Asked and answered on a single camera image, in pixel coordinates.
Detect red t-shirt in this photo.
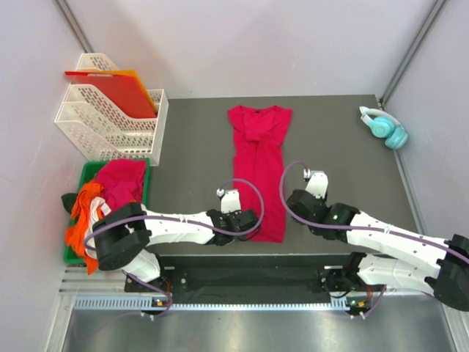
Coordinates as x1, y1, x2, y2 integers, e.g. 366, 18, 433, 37
95, 159, 147, 210
228, 106, 292, 243

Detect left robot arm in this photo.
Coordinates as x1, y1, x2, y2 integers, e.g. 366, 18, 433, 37
84, 202, 264, 291

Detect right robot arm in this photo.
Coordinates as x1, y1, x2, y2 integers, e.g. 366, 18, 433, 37
281, 190, 468, 312

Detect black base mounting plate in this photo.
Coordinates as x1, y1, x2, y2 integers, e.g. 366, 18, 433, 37
124, 254, 389, 304

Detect teal white headphones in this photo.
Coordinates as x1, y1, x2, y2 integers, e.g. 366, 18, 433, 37
359, 106, 408, 150

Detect red t-shirt in bin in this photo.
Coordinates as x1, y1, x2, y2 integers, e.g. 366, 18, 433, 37
95, 159, 147, 210

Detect white t-shirt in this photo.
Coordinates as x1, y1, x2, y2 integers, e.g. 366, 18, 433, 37
84, 197, 111, 238

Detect green plastic bin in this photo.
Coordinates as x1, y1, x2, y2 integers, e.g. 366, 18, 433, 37
63, 158, 151, 267

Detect white perforated file rack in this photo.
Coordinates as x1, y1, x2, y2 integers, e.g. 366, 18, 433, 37
53, 53, 169, 166

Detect orange t-shirt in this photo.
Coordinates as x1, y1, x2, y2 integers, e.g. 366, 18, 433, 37
65, 180, 103, 275

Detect dark green cloth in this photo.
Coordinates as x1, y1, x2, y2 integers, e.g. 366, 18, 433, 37
61, 193, 78, 214

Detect red orange folder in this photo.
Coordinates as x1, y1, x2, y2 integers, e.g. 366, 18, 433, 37
64, 70, 158, 119

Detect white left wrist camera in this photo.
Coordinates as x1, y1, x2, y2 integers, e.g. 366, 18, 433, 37
216, 188, 241, 214

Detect slotted cable duct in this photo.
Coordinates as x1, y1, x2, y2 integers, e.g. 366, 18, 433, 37
73, 296, 365, 312

